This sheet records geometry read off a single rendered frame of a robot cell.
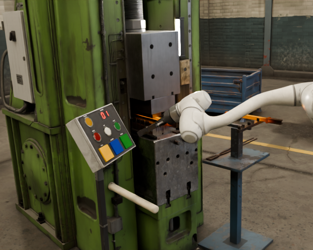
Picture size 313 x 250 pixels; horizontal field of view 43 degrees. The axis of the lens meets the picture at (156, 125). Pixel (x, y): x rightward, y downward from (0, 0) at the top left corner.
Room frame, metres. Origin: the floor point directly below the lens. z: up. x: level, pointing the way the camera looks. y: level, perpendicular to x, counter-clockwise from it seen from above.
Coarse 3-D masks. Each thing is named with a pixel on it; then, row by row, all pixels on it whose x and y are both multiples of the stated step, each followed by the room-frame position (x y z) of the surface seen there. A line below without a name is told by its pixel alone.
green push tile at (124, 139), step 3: (123, 135) 2.07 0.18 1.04; (126, 135) 2.09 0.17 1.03; (120, 138) 2.04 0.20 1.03; (123, 138) 2.06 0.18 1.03; (126, 138) 2.08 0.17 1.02; (129, 138) 2.10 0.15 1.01; (123, 141) 2.04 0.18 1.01; (126, 141) 2.06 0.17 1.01; (129, 141) 2.08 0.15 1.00; (123, 144) 2.03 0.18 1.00; (126, 144) 2.05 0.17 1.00; (129, 144) 2.07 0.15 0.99; (132, 144) 2.09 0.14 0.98; (126, 147) 2.03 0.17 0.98
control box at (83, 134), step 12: (108, 108) 2.12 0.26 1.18; (72, 120) 1.89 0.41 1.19; (84, 120) 1.91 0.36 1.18; (96, 120) 1.98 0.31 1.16; (108, 120) 2.06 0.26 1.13; (120, 120) 2.15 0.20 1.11; (72, 132) 1.89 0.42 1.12; (84, 132) 1.86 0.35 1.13; (96, 132) 1.92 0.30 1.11; (120, 132) 2.08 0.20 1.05; (84, 144) 1.86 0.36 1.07; (96, 144) 1.87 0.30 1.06; (108, 144) 1.94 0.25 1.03; (84, 156) 1.86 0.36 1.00; (96, 156) 1.83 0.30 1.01; (120, 156) 1.96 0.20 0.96; (96, 168) 1.83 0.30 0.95
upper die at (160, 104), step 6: (168, 96) 2.48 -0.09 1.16; (174, 96) 2.52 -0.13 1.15; (132, 102) 2.54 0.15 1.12; (138, 102) 2.49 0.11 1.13; (144, 102) 2.44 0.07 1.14; (150, 102) 2.40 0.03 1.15; (156, 102) 2.42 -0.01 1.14; (162, 102) 2.45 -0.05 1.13; (168, 102) 2.48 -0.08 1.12; (174, 102) 2.51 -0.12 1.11; (132, 108) 2.54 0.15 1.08; (138, 108) 2.49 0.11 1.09; (144, 108) 2.44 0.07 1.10; (150, 108) 2.40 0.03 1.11; (156, 108) 2.42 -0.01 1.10; (162, 108) 2.45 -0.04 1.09; (168, 108) 2.48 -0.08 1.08
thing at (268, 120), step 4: (244, 116) 2.67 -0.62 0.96; (248, 116) 2.65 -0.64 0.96; (252, 116) 2.63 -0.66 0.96; (256, 116) 2.63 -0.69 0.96; (256, 120) 2.60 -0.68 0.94; (260, 120) 2.58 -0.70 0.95; (264, 120) 2.56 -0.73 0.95; (268, 120) 2.55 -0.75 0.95; (272, 120) 2.53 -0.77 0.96; (276, 120) 2.50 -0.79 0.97; (280, 120) 2.49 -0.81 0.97; (276, 124) 2.50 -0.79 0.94; (280, 124) 2.48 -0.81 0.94
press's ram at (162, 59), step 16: (144, 32) 2.51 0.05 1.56; (160, 32) 2.46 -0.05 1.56; (176, 32) 2.54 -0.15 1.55; (128, 48) 2.46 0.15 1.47; (144, 48) 2.37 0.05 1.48; (160, 48) 2.45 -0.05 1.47; (176, 48) 2.53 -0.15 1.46; (128, 64) 2.47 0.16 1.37; (144, 64) 2.37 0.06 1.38; (160, 64) 2.45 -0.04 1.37; (176, 64) 2.53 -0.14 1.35; (144, 80) 2.36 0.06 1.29; (160, 80) 2.44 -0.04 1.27; (176, 80) 2.53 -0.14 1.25; (144, 96) 2.36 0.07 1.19; (160, 96) 2.44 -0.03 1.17
